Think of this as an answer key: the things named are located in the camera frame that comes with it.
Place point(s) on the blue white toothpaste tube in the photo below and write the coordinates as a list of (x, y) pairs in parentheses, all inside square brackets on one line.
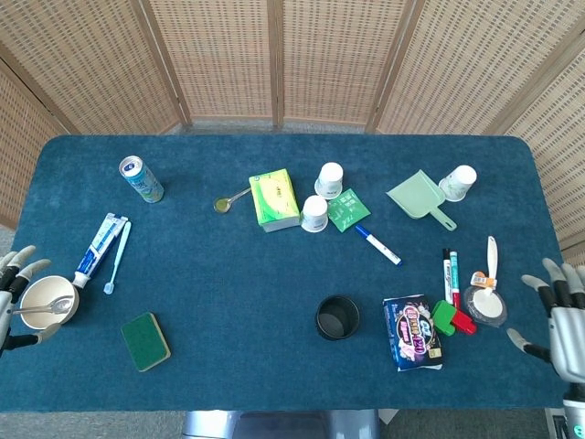
[(98, 249)]

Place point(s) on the white paper cup leaf print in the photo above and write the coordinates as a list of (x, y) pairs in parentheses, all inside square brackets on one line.
[(458, 183)]

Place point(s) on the green tissue pack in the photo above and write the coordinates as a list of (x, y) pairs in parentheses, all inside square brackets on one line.
[(274, 199)]

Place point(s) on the metal spoon with golden bowl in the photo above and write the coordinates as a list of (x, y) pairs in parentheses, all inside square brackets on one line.
[(222, 205)]

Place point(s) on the plain metal spoon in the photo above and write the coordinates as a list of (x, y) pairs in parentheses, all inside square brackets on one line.
[(59, 305)]

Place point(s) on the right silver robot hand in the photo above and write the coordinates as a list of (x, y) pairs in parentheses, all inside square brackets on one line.
[(569, 343)]

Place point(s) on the red green marker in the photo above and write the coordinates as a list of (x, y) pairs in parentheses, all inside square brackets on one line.
[(455, 279)]

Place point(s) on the green tea sachet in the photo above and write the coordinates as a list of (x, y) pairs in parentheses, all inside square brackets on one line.
[(349, 210)]

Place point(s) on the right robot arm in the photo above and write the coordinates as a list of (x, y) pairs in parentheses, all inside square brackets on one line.
[(575, 418)]

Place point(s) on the light blue drink can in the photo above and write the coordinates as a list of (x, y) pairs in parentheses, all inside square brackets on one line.
[(144, 183)]

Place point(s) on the beige bowl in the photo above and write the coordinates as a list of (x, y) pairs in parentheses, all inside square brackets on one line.
[(45, 290)]

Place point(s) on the light blue toothbrush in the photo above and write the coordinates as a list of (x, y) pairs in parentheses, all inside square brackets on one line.
[(120, 256)]

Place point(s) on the blue white marker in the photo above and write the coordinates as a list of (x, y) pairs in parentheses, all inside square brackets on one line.
[(379, 246)]

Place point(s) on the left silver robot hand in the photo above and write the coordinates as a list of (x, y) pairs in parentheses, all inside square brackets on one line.
[(4, 315)]

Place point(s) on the black marker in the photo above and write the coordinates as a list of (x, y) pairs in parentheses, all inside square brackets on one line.
[(447, 276)]

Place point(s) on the white paper cup blue logo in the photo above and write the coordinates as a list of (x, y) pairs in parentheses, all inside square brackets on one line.
[(330, 179), (314, 215)]

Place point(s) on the dark blue pad pack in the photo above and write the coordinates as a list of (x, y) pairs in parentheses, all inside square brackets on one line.
[(411, 334)]

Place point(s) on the bamboo folding screen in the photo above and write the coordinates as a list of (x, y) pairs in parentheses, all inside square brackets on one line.
[(228, 55)]

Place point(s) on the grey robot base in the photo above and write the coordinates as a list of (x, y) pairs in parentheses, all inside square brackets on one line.
[(274, 425)]

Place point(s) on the light green dustpan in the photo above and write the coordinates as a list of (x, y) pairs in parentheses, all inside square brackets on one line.
[(416, 194)]

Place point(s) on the orange white label tag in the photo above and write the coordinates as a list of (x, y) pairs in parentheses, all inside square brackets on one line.
[(480, 278)]

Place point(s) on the white plastic spoon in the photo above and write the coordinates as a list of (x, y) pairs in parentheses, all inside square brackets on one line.
[(492, 256)]

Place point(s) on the black cup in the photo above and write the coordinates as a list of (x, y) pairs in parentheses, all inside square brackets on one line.
[(338, 320)]

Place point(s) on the red plastic block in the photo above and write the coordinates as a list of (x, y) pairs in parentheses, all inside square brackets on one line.
[(465, 322)]

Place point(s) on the green plastic block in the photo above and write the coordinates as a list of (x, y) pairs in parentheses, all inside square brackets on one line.
[(442, 316)]

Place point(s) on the blue table cloth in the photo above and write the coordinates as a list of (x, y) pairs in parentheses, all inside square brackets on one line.
[(228, 320)]

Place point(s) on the green yellow sponge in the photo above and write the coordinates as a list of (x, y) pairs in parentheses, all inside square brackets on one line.
[(144, 340)]

